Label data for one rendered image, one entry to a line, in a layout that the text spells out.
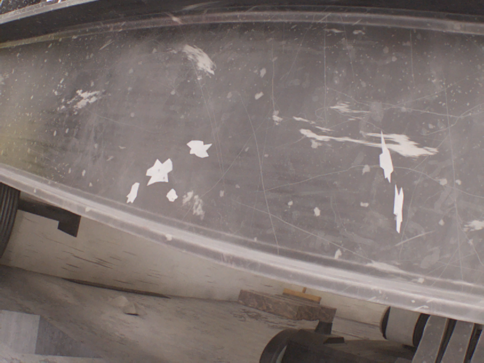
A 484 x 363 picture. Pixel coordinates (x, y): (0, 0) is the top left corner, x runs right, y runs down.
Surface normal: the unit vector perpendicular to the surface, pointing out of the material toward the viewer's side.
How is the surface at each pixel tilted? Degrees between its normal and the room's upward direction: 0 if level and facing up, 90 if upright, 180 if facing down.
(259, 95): 90
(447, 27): 113
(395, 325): 105
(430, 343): 90
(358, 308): 90
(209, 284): 90
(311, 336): 45
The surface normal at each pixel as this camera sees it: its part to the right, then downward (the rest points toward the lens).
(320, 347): -0.32, -0.87
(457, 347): -0.57, -0.26
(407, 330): -0.75, -0.01
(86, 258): 0.78, 0.13
